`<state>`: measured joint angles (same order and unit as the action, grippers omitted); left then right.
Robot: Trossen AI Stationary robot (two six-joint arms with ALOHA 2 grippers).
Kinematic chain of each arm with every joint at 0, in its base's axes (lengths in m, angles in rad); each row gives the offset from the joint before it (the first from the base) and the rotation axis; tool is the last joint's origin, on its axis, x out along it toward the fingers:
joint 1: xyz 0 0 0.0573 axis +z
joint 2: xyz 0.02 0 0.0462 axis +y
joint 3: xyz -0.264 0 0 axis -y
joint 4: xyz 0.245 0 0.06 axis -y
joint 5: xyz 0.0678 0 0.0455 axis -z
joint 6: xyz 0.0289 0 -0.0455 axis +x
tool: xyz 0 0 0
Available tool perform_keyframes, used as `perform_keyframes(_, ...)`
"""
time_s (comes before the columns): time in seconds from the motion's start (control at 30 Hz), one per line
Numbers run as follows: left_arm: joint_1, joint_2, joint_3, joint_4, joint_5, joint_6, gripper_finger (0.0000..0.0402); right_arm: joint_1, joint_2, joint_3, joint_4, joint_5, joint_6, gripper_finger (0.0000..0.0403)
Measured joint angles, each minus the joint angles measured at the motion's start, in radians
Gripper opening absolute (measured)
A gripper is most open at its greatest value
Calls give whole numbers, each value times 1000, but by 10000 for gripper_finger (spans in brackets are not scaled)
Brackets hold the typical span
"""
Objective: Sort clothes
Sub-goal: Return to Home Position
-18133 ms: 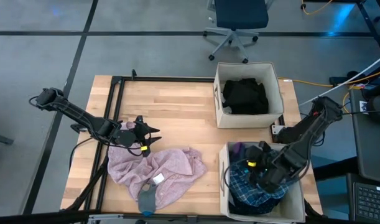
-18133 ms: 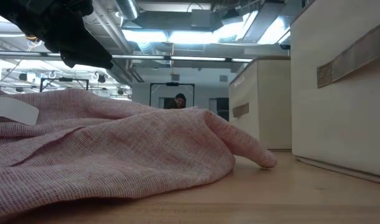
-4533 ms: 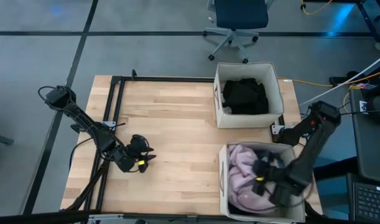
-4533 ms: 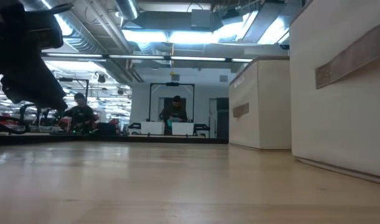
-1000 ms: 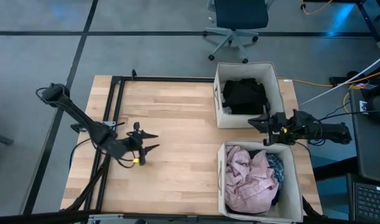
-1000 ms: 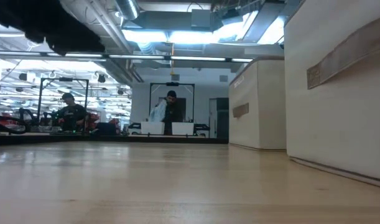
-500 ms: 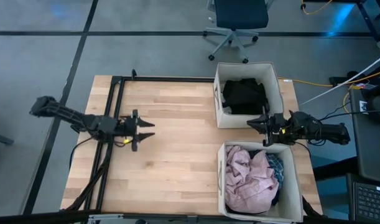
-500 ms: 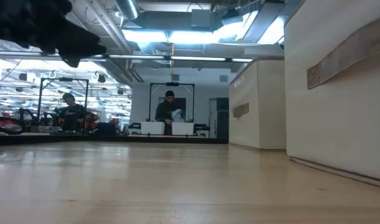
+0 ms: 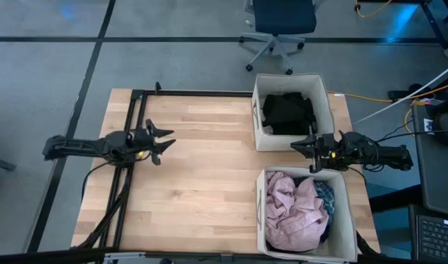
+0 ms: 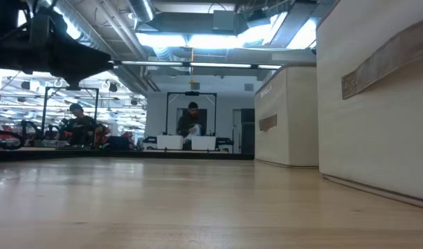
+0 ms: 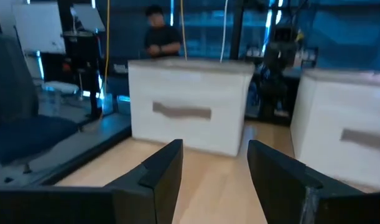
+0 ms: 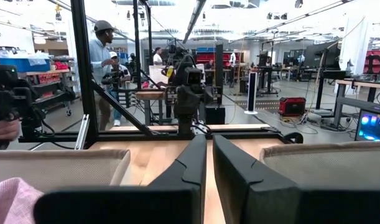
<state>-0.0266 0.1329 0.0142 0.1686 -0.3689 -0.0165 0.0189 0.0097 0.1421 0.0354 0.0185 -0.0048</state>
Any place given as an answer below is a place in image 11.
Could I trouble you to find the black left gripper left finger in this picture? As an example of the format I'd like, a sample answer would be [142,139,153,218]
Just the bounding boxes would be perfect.
[111,139,184,224]

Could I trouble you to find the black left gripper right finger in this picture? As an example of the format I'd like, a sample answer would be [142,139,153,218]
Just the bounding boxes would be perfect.
[247,139,324,224]

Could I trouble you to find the beige fabric storage bin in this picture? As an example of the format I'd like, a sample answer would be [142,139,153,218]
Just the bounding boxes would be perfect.
[127,58,256,157]
[289,68,380,191]

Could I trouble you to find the white round stool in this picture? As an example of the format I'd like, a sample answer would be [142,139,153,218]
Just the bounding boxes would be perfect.
[41,80,81,96]

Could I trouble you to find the black equipment stand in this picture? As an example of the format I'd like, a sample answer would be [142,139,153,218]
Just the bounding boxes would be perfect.
[57,30,104,119]

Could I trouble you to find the person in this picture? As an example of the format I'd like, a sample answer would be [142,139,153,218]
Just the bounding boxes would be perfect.
[144,4,183,60]

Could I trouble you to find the grey tilted panel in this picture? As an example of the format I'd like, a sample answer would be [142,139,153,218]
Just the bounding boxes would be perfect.
[72,2,107,34]

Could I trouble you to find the whiteboard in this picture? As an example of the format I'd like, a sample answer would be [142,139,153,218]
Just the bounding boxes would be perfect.
[11,2,67,55]

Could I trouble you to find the black aluminium table frame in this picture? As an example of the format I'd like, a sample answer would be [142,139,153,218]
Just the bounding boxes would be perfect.
[42,132,133,187]

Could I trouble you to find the black upright post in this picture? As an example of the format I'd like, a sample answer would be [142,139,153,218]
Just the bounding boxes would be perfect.
[229,0,246,62]

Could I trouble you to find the yellow cable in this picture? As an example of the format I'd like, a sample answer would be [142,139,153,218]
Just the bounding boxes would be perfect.
[179,0,188,62]
[101,0,111,119]

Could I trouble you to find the white cable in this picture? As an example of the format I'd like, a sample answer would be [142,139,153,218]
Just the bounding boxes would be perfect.
[219,0,229,63]

